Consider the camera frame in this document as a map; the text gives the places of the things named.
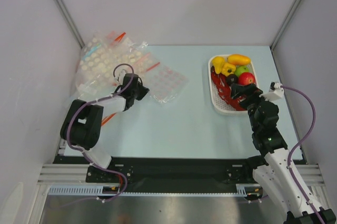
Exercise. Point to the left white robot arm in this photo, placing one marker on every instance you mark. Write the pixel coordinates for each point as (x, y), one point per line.
(81, 128)

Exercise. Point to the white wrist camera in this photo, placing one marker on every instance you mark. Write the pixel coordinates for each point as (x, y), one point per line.
(119, 77)
(275, 92)

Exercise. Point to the dark mangosteen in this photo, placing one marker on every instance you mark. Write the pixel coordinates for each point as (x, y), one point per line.
(231, 79)

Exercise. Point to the yellow bell pepper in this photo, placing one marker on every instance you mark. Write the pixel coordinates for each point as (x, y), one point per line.
(228, 69)

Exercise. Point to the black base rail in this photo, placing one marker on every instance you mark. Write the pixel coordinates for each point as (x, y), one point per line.
(176, 175)

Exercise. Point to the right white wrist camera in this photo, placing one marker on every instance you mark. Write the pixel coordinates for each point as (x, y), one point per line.
(275, 92)

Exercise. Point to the orange yellow mango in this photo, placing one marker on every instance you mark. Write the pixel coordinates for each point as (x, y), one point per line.
(238, 59)

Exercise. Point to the green apple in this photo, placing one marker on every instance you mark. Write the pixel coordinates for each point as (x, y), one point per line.
(241, 69)

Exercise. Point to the white perforated basket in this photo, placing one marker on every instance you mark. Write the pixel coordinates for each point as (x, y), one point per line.
(219, 105)

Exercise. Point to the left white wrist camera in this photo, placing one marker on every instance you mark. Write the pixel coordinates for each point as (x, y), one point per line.
(119, 77)

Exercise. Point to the red apple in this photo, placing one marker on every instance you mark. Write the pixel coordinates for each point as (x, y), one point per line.
(246, 78)

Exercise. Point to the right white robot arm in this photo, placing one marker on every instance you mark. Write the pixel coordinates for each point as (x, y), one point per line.
(274, 169)

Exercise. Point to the yellow pear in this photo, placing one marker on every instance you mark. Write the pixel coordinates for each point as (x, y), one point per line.
(218, 63)

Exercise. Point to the white slotted cable duct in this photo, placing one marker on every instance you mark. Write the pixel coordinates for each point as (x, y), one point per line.
(82, 190)

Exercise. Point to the pink dotted zip bag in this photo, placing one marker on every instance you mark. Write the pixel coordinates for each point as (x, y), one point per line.
(164, 83)

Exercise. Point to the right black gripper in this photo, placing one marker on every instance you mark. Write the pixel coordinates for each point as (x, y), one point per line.
(246, 93)

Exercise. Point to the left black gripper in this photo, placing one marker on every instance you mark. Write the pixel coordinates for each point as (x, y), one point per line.
(144, 90)

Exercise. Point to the red lobster toy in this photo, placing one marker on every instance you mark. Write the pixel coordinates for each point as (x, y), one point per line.
(225, 94)

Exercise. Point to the pile of zip bags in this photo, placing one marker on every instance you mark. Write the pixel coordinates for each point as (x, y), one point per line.
(99, 60)

